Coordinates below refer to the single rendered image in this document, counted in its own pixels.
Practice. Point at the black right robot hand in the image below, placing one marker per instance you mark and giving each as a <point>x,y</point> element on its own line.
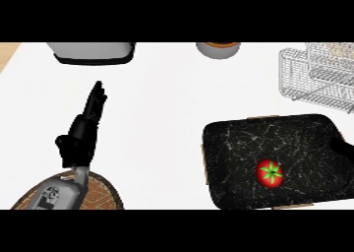
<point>348,151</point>

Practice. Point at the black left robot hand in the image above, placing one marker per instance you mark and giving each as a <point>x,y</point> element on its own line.
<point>82,131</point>

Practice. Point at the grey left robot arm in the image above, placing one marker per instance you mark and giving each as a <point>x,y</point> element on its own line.
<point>59,192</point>

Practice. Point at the red tomato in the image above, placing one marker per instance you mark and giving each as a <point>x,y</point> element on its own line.
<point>270,173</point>

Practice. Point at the black marble tray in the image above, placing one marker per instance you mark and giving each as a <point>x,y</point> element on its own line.
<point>261,144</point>

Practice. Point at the grey and black appliance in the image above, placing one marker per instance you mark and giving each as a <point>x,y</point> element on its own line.
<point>90,52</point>

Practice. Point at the grey cup with orange rim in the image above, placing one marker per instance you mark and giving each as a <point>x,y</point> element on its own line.
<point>217,50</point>

